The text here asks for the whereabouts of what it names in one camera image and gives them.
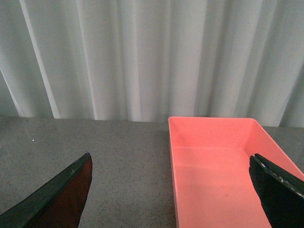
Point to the white pleated curtain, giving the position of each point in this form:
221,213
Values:
147,60

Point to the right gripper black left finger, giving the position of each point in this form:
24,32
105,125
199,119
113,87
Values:
57,204

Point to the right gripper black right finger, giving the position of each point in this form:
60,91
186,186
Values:
281,193

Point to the pink plastic tray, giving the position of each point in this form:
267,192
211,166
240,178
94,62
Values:
210,171

